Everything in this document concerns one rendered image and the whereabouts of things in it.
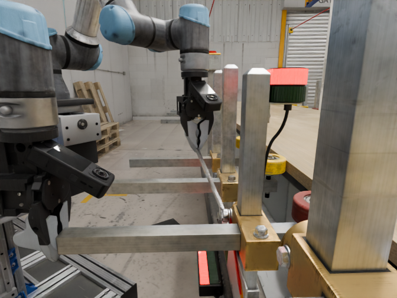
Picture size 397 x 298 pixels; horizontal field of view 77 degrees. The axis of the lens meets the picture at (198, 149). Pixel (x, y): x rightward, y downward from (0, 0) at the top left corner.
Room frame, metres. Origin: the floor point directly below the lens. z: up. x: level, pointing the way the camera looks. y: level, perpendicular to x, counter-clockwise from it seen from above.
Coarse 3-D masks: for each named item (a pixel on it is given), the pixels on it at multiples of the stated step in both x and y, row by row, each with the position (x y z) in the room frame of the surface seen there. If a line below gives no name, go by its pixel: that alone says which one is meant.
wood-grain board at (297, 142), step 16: (240, 112) 1.82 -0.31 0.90; (272, 112) 1.82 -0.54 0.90; (304, 112) 1.82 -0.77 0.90; (272, 128) 1.10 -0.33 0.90; (288, 128) 1.10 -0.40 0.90; (304, 128) 1.10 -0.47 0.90; (272, 144) 0.78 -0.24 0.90; (288, 144) 0.78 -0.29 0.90; (304, 144) 0.78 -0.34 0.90; (288, 160) 0.60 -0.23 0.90; (304, 160) 0.60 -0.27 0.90; (304, 176) 0.50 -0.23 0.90
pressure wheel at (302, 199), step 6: (300, 192) 0.39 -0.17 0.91; (306, 192) 0.39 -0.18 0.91; (294, 198) 0.37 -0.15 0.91; (300, 198) 0.37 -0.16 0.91; (306, 198) 0.37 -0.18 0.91; (294, 204) 0.36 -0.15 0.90; (300, 204) 0.35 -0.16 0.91; (306, 204) 0.35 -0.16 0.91; (294, 210) 0.36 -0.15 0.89; (300, 210) 0.35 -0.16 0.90; (306, 210) 0.34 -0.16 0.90; (294, 216) 0.36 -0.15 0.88; (300, 216) 0.34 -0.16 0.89; (306, 216) 0.34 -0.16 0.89
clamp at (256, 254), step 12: (240, 216) 0.38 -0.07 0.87; (252, 216) 0.38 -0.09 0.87; (264, 216) 0.38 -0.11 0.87; (240, 228) 0.34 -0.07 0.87; (252, 228) 0.34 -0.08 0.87; (240, 240) 0.34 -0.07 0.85; (252, 240) 0.31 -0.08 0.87; (264, 240) 0.31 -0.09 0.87; (276, 240) 0.31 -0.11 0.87; (240, 252) 0.34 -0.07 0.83; (252, 252) 0.31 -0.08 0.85; (264, 252) 0.31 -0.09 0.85; (252, 264) 0.31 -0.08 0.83; (264, 264) 0.31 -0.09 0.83; (276, 264) 0.31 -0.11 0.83
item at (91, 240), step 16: (208, 224) 0.37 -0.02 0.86; (224, 224) 0.37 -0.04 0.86; (272, 224) 0.37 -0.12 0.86; (288, 224) 0.37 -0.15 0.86; (64, 240) 0.33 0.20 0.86; (80, 240) 0.33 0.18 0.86; (96, 240) 0.33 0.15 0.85; (112, 240) 0.33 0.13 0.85; (128, 240) 0.34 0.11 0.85; (144, 240) 0.34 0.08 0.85; (160, 240) 0.34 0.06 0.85; (176, 240) 0.34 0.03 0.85; (192, 240) 0.34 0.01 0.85; (208, 240) 0.34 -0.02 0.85; (224, 240) 0.34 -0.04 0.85
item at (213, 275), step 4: (208, 252) 0.51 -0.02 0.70; (212, 252) 0.51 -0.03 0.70; (208, 256) 0.50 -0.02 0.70; (212, 256) 0.50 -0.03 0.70; (208, 260) 0.48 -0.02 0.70; (212, 260) 0.48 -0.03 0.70; (208, 264) 0.47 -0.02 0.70; (212, 264) 0.47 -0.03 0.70; (212, 268) 0.46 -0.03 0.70; (216, 268) 0.46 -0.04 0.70; (212, 272) 0.45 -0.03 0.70; (216, 272) 0.45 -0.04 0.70; (212, 276) 0.43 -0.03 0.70; (216, 276) 0.43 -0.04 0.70; (212, 280) 0.42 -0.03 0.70; (216, 280) 0.42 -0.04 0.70
